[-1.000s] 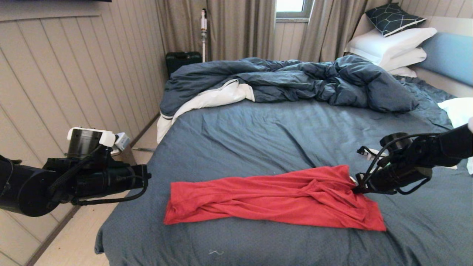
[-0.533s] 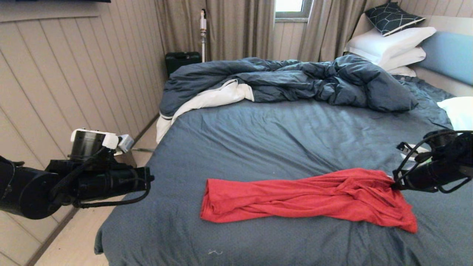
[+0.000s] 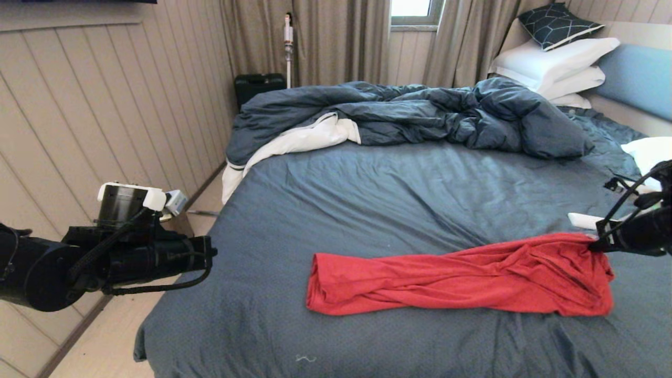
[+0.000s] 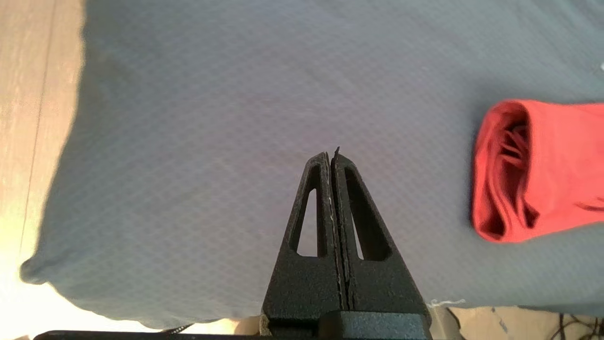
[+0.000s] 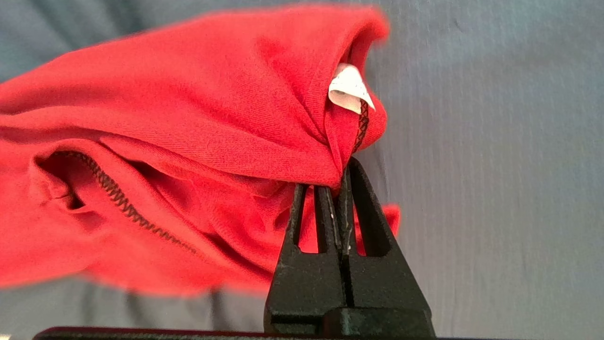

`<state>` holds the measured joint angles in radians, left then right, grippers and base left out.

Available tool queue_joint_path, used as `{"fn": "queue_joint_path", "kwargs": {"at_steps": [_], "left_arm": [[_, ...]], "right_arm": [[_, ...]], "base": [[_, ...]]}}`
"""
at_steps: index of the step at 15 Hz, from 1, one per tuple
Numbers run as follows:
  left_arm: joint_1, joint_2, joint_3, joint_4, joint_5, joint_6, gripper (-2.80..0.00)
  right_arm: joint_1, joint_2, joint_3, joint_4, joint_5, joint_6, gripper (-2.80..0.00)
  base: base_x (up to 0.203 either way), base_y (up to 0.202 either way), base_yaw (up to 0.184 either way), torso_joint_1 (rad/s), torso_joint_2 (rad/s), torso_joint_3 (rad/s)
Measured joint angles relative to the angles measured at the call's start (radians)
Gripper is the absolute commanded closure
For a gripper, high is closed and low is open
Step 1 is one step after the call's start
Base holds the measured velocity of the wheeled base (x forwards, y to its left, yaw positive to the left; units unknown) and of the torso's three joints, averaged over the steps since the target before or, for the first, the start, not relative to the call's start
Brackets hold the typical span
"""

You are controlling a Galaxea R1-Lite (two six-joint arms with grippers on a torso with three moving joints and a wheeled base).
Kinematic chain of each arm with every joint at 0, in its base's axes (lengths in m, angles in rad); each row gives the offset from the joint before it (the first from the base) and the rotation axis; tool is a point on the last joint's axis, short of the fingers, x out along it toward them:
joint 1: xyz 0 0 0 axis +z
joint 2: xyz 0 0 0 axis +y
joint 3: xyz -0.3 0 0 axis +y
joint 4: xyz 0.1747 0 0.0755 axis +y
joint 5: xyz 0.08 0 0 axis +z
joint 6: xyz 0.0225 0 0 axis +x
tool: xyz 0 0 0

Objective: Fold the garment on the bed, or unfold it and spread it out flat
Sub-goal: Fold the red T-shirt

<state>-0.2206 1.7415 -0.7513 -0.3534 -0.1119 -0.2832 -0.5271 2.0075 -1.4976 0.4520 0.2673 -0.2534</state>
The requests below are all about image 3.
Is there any red printed t-shirt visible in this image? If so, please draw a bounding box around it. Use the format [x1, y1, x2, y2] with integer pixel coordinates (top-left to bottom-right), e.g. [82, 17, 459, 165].
[306, 233, 615, 317]

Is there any flat white remote control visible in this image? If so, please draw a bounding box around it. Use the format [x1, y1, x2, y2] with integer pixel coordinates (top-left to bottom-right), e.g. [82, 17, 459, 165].
[568, 212, 615, 232]

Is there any blue headboard cushion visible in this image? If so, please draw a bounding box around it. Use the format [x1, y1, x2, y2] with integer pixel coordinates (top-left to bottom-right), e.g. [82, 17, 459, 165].
[592, 44, 672, 123]

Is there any blue-grey bed sheet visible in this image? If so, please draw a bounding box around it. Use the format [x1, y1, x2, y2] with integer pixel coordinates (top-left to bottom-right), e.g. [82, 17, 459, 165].
[132, 108, 672, 378]

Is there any dark green suitcase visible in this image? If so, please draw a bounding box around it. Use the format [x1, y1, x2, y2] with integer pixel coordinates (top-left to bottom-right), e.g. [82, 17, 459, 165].
[234, 72, 287, 112]

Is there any large white pillow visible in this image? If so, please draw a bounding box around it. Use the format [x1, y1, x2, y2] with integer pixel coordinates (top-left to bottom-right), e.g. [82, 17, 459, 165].
[488, 37, 621, 95]

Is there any dark blue crumpled duvet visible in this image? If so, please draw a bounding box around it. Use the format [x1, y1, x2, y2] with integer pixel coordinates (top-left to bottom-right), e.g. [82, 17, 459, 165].
[222, 76, 596, 205]

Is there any dark geometric patterned cushion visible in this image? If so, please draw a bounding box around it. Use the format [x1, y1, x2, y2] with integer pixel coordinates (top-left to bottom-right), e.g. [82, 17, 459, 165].
[518, 2, 605, 52]

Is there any white stick vacuum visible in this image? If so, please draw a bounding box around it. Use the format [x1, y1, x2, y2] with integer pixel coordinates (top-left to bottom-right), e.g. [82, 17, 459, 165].
[283, 12, 294, 89]

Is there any beige curtain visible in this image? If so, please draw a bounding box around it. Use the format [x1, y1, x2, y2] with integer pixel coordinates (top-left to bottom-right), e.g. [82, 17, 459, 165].
[219, 0, 392, 88]
[423, 0, 553, 89]

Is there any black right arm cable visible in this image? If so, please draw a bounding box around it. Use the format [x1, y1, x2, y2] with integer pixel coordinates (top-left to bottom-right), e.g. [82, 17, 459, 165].
[596, 162, 672, 247]

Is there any black wall screen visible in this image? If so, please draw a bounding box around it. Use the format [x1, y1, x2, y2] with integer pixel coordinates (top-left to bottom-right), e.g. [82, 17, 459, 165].
[21, 0, 157, 4]

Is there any window with grey frame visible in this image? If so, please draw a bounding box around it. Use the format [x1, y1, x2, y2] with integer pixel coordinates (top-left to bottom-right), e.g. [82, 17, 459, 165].
[390, 0, 445, 27]

